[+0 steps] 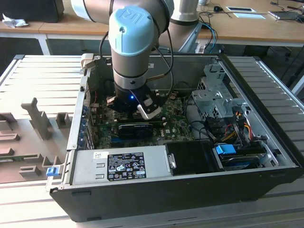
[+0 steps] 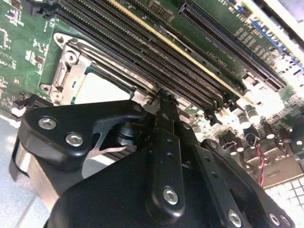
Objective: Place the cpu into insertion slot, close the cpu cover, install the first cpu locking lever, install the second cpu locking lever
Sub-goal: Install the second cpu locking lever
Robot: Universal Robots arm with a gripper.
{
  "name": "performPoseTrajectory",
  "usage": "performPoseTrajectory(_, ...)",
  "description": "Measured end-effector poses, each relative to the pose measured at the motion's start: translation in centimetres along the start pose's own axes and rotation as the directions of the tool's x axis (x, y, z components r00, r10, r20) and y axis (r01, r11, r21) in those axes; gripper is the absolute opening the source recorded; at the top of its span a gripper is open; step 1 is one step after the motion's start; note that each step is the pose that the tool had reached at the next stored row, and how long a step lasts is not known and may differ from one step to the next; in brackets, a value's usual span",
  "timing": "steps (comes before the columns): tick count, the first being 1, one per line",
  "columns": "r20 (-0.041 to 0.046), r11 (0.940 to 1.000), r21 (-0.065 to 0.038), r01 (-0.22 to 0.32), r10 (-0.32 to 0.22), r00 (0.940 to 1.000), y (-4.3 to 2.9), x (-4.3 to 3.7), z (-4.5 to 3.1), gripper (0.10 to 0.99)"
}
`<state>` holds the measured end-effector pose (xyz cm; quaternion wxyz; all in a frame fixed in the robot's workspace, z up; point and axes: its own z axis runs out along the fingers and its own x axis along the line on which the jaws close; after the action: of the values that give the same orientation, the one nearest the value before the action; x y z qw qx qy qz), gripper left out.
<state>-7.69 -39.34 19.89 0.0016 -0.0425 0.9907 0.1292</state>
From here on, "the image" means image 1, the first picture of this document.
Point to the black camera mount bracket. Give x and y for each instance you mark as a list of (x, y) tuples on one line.
[(159, 101)]

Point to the black computer mouse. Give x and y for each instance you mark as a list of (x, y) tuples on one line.
[(217, 8)]

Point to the grey closed laptop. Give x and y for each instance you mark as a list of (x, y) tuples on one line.
[(283, 15)]

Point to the black plastic shroud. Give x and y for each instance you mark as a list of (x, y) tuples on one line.
[(190, 156)]

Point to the green motherboard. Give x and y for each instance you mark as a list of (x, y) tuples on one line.
[(175, 128)]

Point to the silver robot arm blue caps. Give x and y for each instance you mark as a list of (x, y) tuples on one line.
[(130, 31)]

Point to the silver metal drive cage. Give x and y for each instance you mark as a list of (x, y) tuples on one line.
[(209, 102)]

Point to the black graphics card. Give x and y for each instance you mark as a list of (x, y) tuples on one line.
[(135, 131)]

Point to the crumpled white paper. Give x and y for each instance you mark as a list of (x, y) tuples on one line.
[(14, 21)]

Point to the green RAM stick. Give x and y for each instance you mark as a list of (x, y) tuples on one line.
[(14, 158)]

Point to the blue disk carrier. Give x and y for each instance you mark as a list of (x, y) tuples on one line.
[(224, 149)]

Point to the blue expansion slot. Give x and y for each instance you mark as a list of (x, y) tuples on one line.
[(121, 141)]

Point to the black computer tower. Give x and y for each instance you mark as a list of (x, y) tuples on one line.
[(31, 10)]

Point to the white flat sheet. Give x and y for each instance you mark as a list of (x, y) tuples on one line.
[(249, 15)]

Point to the grey power supply unit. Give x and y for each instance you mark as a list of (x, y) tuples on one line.
[(90, 166)]

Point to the beige plastic case latch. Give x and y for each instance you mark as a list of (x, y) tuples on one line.
[(86, 60)]

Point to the white cup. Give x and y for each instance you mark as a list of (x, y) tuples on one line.
[(203, 2)]

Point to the blue plastic case clip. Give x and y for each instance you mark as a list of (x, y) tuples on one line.
[(52, 172)]

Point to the grey parts rack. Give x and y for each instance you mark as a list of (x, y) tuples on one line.
[(28, 142)]

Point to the black open PC case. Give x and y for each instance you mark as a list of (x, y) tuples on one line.
[(142, 202)]

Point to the silver diagonal support strut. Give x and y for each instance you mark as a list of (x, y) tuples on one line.
[(190, 40)]

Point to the wooden office desk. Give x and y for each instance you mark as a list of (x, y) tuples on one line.
[(59, 28)]

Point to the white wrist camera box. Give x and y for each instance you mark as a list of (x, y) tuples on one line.
[(148, 114)]

